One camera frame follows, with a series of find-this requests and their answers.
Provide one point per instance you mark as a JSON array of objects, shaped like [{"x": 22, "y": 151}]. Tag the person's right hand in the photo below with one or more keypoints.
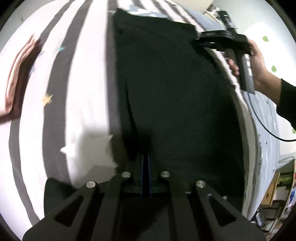
[{"x": 259, "y": 62}]

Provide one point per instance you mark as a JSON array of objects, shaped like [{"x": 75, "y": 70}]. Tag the black printed t-shirt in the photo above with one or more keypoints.
[{"x": 173, "y": 104}]

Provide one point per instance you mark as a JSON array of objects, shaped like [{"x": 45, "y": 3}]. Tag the pink folded garment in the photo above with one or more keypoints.
[{"x": 11, "y": 81}]

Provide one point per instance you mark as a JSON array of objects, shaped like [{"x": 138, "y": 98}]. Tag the bed with striped sheet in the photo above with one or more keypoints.
[{"x": 81, "y": 81}]

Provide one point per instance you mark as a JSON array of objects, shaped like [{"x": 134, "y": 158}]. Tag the dark red folded garment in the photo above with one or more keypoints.
[{"x": 23, "y": 81}]

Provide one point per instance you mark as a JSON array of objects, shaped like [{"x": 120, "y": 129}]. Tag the white nightstand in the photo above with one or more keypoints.
[{"x": 209, "y": 12}]

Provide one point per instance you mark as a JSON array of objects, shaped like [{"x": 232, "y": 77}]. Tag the cluttered wooden shelf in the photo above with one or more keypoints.
[{"x": 277, "y": 192}]

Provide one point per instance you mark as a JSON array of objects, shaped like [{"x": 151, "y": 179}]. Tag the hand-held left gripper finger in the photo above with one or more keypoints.
[
  {"x": 148, "y": 176},
  {"x": 143, "y": 176}
]

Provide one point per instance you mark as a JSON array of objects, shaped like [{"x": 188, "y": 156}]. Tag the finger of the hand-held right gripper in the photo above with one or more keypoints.
[{"x": 203, "y": 42}]

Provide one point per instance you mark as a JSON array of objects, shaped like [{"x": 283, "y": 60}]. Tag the person's right forearm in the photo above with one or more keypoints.
[{"x": 286, "y": 97}]

